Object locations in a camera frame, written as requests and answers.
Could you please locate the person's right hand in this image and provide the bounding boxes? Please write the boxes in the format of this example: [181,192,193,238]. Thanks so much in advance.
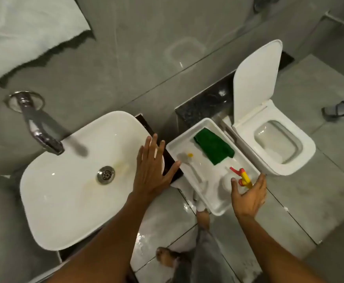
[231,173,267,220]

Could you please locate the person's left hand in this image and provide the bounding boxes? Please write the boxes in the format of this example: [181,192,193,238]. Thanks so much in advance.
[130,134,181,201]

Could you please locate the person's left forearm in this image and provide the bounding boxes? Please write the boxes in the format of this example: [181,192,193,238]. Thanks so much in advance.
[47,193,158,283]

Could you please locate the person's right forearm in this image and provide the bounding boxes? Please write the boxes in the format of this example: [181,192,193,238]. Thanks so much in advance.
[237,214,328,283]

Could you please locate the white spray bottle yellow trigger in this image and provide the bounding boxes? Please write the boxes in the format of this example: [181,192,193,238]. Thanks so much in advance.
[221,167,253,195]

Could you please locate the white scrub brush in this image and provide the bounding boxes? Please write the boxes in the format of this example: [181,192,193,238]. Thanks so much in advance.
[176,152,208,192]

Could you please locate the white plastic tray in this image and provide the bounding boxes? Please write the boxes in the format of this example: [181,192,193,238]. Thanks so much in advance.
[166,118,261,217]

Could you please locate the chrome sink drain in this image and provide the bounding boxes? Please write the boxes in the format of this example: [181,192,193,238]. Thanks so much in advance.
[97,166,116,185]

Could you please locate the person's right foot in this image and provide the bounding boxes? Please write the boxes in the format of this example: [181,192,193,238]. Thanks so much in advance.
[196,210,211,231]

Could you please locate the person's foot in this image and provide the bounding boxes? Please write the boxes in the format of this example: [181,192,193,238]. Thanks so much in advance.
[156,247,182,269]
[196,210,211,231]

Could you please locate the green cleaning cloth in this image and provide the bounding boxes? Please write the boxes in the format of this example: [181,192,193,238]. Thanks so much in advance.
[193,127,235,166]

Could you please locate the black granite ledge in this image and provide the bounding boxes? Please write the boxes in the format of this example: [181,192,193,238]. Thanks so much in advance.
[175,51,295,136]

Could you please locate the white ceramic sink basin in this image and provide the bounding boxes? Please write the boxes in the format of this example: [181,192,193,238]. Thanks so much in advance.
[19,111,165,251]

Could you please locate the grey trousers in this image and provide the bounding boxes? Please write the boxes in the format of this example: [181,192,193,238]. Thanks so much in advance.
[171,226,235,283]

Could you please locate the white toilet bowl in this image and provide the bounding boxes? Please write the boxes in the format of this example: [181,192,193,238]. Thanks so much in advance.
[222,99,316,176]

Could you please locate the person's left foot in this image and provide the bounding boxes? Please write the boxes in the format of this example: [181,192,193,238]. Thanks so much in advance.
[156,247,182,269]

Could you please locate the white toilet lid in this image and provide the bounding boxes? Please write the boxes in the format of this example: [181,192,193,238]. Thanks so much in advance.
[232,39,283,125]

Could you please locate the black sandal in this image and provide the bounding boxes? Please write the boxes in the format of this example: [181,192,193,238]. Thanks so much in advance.
[321,100,344,121]

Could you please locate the white towel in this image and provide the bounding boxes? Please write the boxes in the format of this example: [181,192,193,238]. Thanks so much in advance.
[0,0,92,84]

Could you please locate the chrome wall faucet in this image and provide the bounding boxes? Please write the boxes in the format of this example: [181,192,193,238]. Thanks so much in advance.
[5,91,65,156]

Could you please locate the chrome wall fixture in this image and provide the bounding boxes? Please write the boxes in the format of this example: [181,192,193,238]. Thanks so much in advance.
[253,0,282,14]

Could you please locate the chrome wall bar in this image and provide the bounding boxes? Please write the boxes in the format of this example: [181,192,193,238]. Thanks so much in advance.
[322,10,344,26]

